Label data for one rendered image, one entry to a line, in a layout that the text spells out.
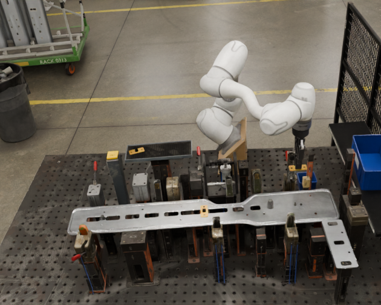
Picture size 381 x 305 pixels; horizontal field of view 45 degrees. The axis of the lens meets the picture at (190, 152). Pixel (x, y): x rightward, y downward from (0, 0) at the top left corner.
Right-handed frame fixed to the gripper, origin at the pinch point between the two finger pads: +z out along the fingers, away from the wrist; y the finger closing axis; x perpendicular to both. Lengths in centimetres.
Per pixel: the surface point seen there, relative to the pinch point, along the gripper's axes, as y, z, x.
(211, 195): -15, 32, -42
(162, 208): -4, 29, -68
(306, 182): -10.4, 23.6, 7.7
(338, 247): 29.6, 28.3, 14.3
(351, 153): -13.5, 8.7, 29.8
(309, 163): -14.5, 14.1, 9.7
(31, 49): -384, 105, -260
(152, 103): -274, 131, -101
